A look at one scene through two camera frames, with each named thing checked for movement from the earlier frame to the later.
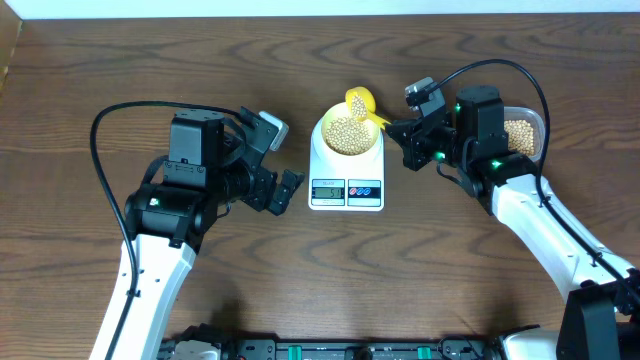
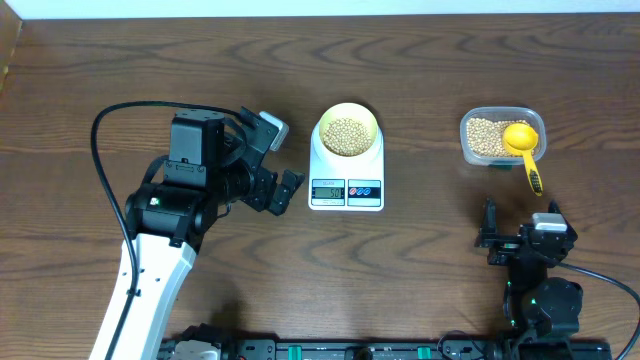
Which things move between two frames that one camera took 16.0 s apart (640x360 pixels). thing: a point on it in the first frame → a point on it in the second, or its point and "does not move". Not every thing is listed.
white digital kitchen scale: [341, 183] does not move
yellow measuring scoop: [370, 106] → [520, 139]
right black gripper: [411, 142] → [507, 247]
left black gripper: [273, 200] does not move
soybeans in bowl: [349, 136] does not move
